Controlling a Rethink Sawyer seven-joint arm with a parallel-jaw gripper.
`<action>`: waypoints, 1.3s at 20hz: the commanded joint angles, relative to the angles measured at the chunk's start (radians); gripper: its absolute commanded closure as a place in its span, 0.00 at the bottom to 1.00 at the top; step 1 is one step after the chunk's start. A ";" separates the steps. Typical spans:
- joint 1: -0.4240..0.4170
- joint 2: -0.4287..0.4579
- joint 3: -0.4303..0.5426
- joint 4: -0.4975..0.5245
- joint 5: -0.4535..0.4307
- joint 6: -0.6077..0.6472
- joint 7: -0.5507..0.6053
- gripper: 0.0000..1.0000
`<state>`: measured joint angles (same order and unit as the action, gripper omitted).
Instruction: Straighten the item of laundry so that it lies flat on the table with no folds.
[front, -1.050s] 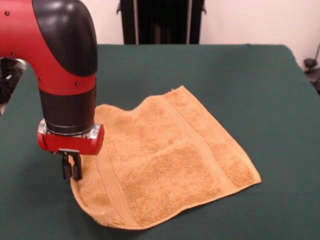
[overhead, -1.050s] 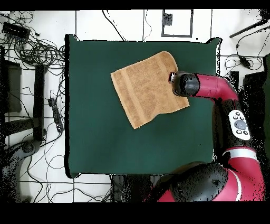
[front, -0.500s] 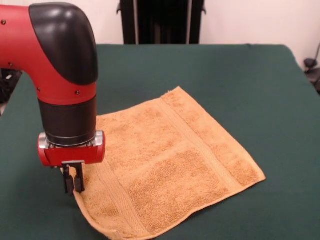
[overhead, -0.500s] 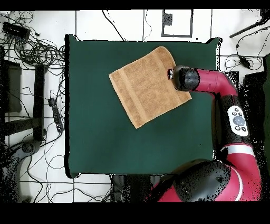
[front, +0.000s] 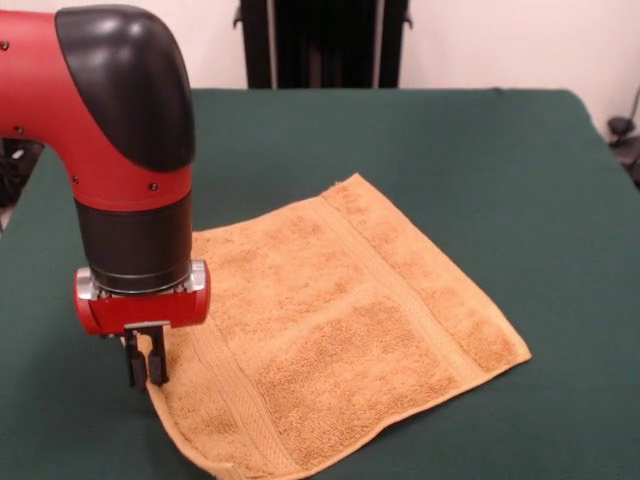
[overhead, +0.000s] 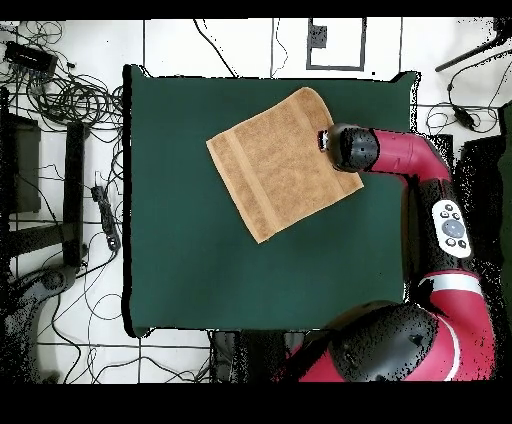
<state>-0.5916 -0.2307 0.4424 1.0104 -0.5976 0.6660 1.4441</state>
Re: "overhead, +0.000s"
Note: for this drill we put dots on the orange terry towel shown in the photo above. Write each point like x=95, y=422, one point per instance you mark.
x=276, y=168

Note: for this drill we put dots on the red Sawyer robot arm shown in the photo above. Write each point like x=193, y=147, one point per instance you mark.
x=404, y=152

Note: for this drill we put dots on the dark flat panel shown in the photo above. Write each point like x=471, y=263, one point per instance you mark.
x=24, y=168
x=484, y=180

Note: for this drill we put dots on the small dark grey square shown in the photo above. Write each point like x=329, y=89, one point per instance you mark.
x=317, y=36

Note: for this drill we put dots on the black power adapter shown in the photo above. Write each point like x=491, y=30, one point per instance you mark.
x=464, y=118

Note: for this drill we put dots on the black tripod rod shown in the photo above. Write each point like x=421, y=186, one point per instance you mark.
x=468, y=54

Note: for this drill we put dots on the dark green table cloth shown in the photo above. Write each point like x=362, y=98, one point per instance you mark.
x=180, y=260

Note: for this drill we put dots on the black power strip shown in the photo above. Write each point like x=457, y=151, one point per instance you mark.
x=106, y=212

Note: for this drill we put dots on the grey chair base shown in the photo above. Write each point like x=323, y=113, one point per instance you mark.
x=52, y=280

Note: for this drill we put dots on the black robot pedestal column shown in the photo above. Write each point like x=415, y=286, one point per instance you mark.
x=256, y=356

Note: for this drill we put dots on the black network switch box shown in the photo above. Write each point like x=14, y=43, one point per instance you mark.
x=30, y=58

